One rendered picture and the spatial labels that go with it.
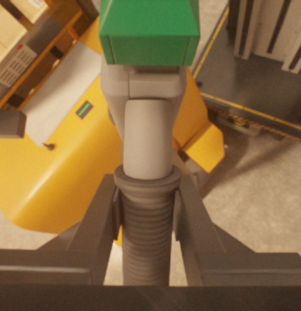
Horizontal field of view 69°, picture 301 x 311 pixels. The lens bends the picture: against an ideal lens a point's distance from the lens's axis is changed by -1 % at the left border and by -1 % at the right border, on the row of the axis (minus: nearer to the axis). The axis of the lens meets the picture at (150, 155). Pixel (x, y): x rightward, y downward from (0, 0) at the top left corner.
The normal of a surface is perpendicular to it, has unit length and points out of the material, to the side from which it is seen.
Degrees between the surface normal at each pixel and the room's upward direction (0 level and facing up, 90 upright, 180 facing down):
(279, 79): 0
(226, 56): 0
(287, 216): 0
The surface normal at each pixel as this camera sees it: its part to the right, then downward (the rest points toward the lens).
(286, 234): -0.26, -0.21
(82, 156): 0.30, 0.30
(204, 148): 0.01, 0.04
